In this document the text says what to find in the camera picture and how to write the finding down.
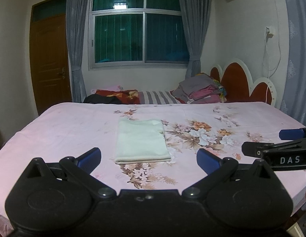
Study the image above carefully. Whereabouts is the grey curtain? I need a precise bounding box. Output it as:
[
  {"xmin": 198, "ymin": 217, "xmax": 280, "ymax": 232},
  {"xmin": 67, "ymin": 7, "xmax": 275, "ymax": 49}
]
[
  {"xmin": 66, "ymin": 0, "xmax": 88, "ymax": 103},
  {"xmin": 179, "ymin": 0, "xmax": 211, "ymax": 79}
]

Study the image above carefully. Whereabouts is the striped pillow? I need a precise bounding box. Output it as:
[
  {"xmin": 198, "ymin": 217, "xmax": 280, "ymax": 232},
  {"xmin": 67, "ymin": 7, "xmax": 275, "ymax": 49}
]
[{"xmin": 138, "ymin": 91, "xmax": 180, "ymax": 104}]

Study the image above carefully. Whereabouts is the black garment on bed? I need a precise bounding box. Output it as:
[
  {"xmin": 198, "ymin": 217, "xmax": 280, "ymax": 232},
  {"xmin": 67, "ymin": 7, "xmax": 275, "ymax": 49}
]
[{"xmin": 83, "ymin": 94, "xmax": 122, "ymax": 105}]

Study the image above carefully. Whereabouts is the white knit sweater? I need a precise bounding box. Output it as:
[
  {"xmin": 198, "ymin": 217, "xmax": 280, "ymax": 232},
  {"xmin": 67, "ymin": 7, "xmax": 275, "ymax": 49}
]
[{"xmin": 115, "ymin": 119, "xmax": 171, "ymax": 164}]

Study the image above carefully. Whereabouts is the brown wooden door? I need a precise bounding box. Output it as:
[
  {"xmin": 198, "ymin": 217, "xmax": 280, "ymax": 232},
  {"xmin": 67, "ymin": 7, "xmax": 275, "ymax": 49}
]
[{"xmin": 29, "ymin": 0, "xmax": 72, "ymax": 115}]

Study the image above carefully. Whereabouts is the wall socket with plug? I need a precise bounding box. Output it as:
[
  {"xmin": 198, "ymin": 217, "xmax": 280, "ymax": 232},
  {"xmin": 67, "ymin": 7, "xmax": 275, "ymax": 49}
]
[{"xmin": 265, "ymin": 26, "xmax": 276, "ymax": 40}]

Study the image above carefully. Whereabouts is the stack of folded clothes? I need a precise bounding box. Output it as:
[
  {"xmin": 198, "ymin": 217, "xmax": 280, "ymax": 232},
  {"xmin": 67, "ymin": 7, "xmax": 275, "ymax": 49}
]
[{"xmin": 171, "ymin": 73, "xmax": 226, "ymax": 104}]

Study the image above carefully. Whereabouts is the blue patterned wall curtain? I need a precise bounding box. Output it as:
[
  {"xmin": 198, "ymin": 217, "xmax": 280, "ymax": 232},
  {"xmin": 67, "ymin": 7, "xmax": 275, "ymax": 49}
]
[{"xmin": 280, "ymin": 0, "xmax": 306, "ymax": 126}]

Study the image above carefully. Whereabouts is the pink floral bed sheet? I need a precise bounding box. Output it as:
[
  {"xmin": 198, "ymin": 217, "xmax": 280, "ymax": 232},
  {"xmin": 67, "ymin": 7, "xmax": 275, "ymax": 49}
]
[{"xmin": 0, "ymin": 102, "xmax": 302, "ymax": 236}]

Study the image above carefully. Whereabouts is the left grey curtain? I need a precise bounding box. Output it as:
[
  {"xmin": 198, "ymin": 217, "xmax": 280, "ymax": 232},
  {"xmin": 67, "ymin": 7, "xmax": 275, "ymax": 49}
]
[{"xmin": 66, "ymin": 0, "xmax": 88, "ymax": 103}]

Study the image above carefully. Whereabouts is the window with white frame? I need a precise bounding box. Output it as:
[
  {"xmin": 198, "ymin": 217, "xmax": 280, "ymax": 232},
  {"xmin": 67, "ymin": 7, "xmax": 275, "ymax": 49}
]
[{"xmin": 89, "ymin": 0, "xmax": 189, "ymax": 69}]

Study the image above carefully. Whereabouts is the red white scalloped headboard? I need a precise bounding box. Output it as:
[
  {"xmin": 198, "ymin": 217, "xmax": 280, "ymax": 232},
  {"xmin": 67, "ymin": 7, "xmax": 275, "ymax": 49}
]
[{"xmin": 210, "ymin": 59, "xmax": 277, "ymax": 106}]

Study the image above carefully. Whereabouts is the right grey curtain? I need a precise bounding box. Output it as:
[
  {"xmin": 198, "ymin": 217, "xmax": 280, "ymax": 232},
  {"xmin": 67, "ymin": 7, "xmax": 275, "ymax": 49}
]
[{"xmin": 179, "ymin": 0, "xmax": 211, "ymax": 79}]

